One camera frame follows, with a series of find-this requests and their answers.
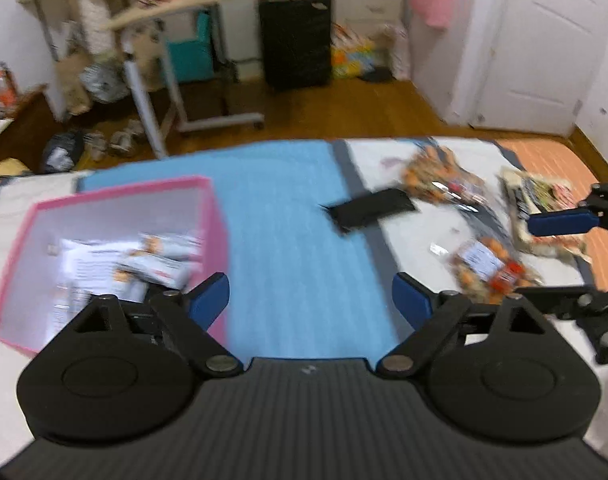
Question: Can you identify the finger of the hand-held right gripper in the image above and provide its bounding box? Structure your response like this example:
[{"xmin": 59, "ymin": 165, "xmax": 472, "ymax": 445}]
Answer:
[
  {"xmin": 514, "ymin": 282, "xmax": 608, "ymax": 366},
  {"xmin": 528, "ymin": 182, "xmax": 608, "ymax": 237}
]

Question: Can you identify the black plastic bag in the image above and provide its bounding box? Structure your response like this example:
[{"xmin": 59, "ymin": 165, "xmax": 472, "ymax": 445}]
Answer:
[{"xmin": 42, "ymin": 130, "xmax": 85, "ymax": 174}]

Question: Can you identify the blue striped bed sheet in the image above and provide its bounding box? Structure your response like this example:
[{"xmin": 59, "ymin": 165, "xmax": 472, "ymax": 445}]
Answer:
[{"xmin": 0, "ymin": 139, "xmax": 608, "ymax": 466}]

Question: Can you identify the black snack packet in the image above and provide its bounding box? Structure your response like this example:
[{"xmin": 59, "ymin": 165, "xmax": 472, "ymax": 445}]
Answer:
[{"xmin": 318, "ymin": 187, "xmax": 418, "ymax": 237}]

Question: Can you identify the colourful cardboard box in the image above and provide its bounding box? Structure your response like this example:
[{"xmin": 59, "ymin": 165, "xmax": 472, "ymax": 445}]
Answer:
[{"xmin": 332, "ymin": 25, "xmax": 381, "ymax": 79}]

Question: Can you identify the white standing bag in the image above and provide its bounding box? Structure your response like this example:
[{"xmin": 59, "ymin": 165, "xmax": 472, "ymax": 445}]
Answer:
[{"xmin": 391, "ymin": 25, "xmax": 413, "ymax": 81}]

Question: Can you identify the brown wooden nightstand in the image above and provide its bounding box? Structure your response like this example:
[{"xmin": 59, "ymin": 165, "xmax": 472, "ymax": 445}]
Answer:
[{"xmin": 0, "ymin": 87, "xmax": 50, "ymax": 172}]

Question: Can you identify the white door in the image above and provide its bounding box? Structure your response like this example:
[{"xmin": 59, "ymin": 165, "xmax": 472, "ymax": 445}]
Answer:
[{"xmin": 470, "ymin": 0, "xmax": 608, "ymax": 137}]

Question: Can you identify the beige shoe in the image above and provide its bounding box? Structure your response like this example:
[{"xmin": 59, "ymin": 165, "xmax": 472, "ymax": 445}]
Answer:
[
  {"xmin": 108, "ymin": 120, "xmax": 145, "ymax": 157},
  {"xmin": 85, "ymin": 132, "xmax": 109, "ymax": 160}
]

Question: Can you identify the black suitcase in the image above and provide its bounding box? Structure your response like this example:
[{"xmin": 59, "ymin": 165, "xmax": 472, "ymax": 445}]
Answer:
[{"xmin": 259, "ymin": 0, "xmax": 333, "ymax": 92}]

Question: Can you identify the large white noodle bag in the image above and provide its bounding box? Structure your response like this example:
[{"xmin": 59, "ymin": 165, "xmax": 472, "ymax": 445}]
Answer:
[{"xmin": 500, "ymin": 166, "xmax": 593, "ymax": 264}]

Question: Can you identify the brown paper bag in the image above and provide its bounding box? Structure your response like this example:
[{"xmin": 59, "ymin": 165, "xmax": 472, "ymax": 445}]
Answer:
[{"xmin": 54, "ymin": 55, "xmax": 92, "ymax": 116}]

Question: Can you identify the teal bag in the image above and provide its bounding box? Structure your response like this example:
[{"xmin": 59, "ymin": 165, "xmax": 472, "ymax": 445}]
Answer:
[{"xmin": 165, "ymin": 12, "xmax": 215, "ymax": 84}]

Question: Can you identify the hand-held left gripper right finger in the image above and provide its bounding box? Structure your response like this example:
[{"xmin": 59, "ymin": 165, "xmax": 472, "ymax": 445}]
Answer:
[{"xmin": 376, "ymin": 272, "xmax": 567, "ymax": 378}]

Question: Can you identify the printed paper sheet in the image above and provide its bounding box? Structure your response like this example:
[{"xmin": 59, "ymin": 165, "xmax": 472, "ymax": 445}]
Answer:
[{"xmin": 52, "ymin": 239, "xmax": 150, "ymax": 333}]

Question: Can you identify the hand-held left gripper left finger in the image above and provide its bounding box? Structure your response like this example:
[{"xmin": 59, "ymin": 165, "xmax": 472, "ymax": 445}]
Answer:
[{"xmin": 41, "ymin": 272, "xmax": 242, "ymax": 378}]

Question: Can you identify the yellow pillow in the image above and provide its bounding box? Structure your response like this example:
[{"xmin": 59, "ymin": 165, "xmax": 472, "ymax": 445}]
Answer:
[{"xmin": 0, "ymin": 157, "xmax": 34, "ymax": 178}]

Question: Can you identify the pink cardboard box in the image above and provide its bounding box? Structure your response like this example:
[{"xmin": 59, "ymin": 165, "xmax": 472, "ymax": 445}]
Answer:
[{"xmin": 0, "ymin": 176, "xmax": 231, "ymax": 359}]

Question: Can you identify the white grey plastic bag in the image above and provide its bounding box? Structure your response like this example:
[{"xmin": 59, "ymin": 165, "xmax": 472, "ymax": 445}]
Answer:
[{"xmin": 80, "ymin": 62, "xmax": 130, "ymax": 104}]

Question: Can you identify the clear bag of coated peanuts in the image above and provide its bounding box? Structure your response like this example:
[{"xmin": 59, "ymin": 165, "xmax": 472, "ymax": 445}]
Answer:
[
  {"xmin": 448, "ymin": 237, "xmax": 541, "ymax": 307},
  {"xmin": 400, "ymin": 146, "xmax": 488, "ymax": 207}
]

